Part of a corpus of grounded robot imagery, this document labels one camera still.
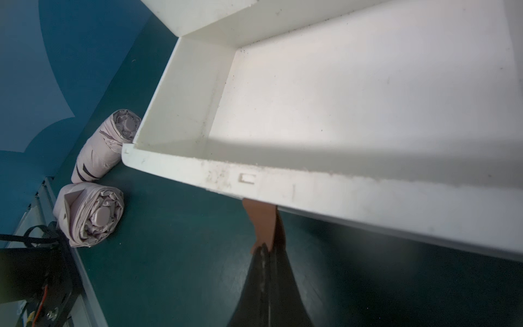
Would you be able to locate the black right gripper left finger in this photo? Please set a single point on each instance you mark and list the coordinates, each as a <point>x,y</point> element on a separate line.
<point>253,308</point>

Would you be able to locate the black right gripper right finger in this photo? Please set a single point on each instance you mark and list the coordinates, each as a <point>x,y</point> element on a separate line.
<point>286,306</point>

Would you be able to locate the white bottom drawer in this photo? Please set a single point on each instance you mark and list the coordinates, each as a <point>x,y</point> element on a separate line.
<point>398,116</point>

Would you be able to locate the white three drawer cabinet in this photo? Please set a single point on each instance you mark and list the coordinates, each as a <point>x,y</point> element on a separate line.
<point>183,17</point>

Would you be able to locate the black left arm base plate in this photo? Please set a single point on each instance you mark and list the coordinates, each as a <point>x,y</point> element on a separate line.
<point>42,273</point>

